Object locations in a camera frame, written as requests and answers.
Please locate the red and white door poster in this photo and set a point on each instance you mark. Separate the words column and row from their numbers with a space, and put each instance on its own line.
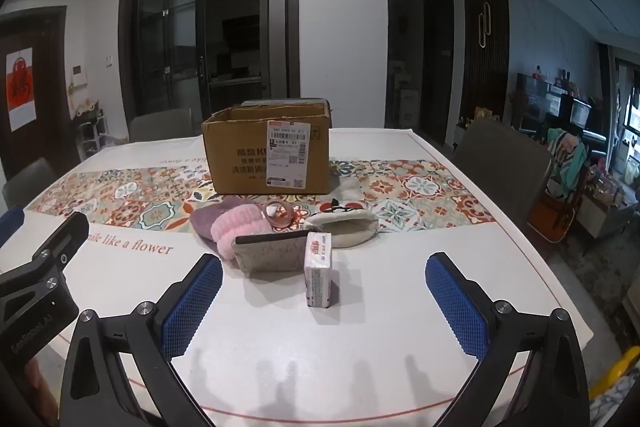
column 20, row 87

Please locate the brown cardboard box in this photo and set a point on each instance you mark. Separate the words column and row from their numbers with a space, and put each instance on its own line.
column 240, row 157

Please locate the dark wooden door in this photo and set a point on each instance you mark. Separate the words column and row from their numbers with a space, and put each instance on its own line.
column 50, row 107

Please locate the dark framed sliding glass door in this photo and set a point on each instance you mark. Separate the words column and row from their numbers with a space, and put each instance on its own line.
column 165, row 32

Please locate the large grey dining chair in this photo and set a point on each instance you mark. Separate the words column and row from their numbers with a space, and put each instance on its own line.
column 500, row 162

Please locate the white shoe rack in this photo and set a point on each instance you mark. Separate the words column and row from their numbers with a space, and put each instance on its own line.
column 92, row 132

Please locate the dark interior door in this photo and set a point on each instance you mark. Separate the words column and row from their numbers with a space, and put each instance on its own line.
column 439, row 67

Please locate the white tissue packet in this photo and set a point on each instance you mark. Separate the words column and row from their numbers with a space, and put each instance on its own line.
column 317, row 277

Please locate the dark wall panel gold loops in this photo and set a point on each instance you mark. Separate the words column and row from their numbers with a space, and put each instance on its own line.
column 485, row 47

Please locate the dark glass display cabinet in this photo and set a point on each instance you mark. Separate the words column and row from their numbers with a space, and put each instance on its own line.
column 565, row 107

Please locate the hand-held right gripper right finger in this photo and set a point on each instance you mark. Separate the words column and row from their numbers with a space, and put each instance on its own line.
column 457, row 312

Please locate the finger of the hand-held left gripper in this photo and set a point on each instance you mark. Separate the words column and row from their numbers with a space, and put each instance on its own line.
column 11, row 222
column 65, row 239

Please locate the grey and black oven mitt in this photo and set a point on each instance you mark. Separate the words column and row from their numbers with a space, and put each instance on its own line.
column 350, row 227

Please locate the colourful hanging clothes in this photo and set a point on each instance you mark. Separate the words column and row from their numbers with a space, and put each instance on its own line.
column 567, row 162

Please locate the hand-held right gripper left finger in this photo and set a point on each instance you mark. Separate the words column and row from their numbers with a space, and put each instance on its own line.
column 192, row 307

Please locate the purple fuzzy cloth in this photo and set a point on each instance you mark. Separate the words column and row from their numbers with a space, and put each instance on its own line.
column 205, row 219

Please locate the pink fluffy headband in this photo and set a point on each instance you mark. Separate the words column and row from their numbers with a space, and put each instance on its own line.
column 235, row 229

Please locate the white wall intercom panel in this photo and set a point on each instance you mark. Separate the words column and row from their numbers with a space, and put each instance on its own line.
column 78, row 76

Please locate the beige zipper pouch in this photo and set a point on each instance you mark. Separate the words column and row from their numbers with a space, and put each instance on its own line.
column 270, row 254

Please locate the orange chair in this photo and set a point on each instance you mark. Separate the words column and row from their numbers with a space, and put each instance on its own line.
column 550, row 217

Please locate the yellow plastic object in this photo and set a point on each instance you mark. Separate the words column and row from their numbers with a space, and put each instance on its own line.
column 620, row 369

